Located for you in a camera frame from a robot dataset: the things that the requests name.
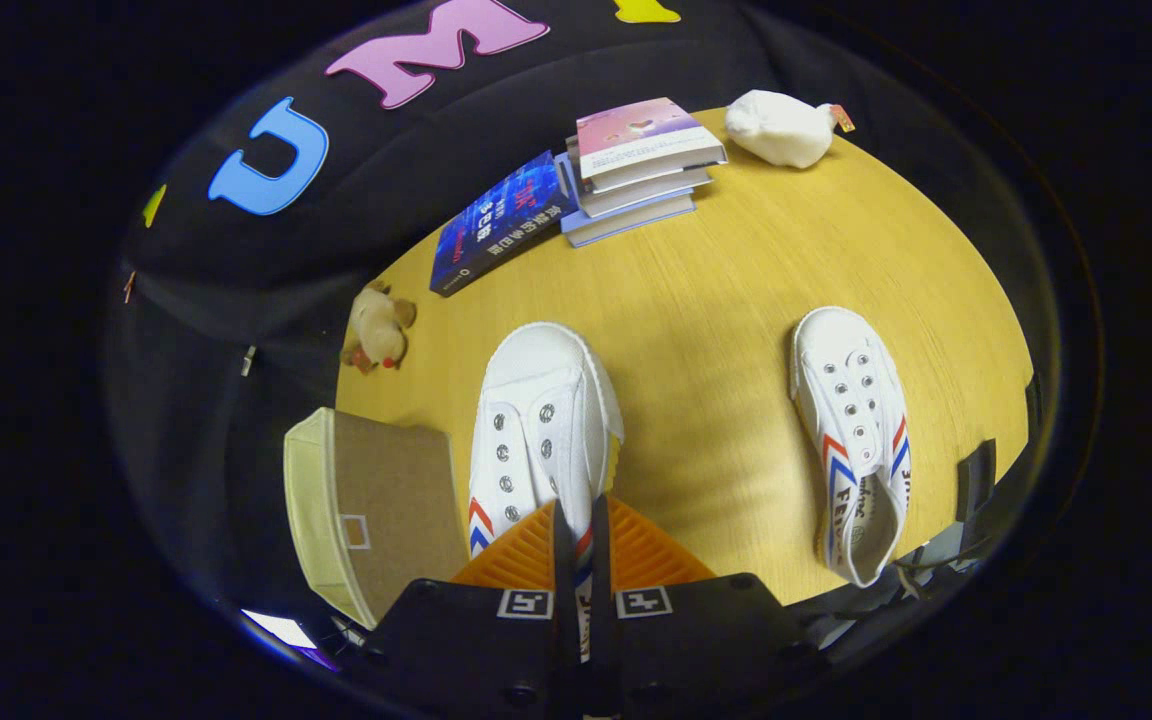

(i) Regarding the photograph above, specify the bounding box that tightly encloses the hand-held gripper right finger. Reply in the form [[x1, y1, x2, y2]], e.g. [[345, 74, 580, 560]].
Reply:
[[591, 495, 827, 720]]

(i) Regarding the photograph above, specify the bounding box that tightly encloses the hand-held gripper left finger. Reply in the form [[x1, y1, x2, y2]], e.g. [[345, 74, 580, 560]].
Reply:
[[361, 497, 582, 720]]

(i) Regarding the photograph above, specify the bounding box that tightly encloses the beige fabric storage box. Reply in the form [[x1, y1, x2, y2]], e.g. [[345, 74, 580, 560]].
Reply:
[[283, 407, 470, 631]]

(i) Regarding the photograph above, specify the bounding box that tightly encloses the white canvas shoe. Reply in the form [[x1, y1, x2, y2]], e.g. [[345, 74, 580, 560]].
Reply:
[[789, 306, 912, 588], [466, 322, 625, 661]]

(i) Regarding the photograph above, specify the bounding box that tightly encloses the lit monitor screen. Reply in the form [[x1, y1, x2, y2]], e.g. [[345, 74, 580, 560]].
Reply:
[[241, 608, 337, 671]]

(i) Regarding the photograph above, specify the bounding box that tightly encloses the brown plush dog toy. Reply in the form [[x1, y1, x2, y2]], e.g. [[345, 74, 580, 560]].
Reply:
[[340, 282, 417, 374]]

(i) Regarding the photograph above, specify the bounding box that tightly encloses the light blue book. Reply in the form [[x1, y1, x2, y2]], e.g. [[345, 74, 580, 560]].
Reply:
[[556, 150, 697, 248]]

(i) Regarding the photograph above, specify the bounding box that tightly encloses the dark blue book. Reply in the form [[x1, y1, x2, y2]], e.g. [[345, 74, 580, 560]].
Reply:
[[429, 150, 577, 298]]

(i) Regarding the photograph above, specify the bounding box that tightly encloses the white grey book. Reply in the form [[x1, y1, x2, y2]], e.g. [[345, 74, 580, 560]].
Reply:
[[566, 135, 714, 219]]

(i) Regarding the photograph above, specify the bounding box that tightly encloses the black backdrop cloth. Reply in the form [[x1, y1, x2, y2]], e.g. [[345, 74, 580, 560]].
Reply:
[[106, 0, 937, 601]]

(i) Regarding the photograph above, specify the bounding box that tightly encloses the pink cover book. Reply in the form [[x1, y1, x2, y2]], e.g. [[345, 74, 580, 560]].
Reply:
[[576, 97, 727, 193]]

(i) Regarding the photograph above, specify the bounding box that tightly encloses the white plush toy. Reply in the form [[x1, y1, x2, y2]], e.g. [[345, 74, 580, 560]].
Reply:
[[724, 90, 855, 169]]

